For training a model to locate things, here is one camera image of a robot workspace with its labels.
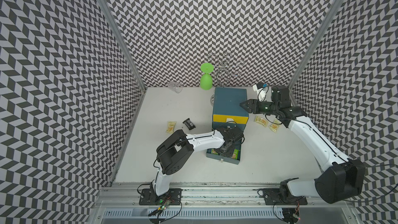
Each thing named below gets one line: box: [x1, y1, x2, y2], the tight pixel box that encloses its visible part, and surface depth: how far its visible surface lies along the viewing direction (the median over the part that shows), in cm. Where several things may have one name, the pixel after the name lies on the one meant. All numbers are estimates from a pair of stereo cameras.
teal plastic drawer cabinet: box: [211, 87, 250, 132], surface depth 85 cm
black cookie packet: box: [182, 117, 196, 131], surface depth 101 cm
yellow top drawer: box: [212, 114, 249, 125], surface depth 81 cm
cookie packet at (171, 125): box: [165, 120, 177, 134], surface depth 98 cm
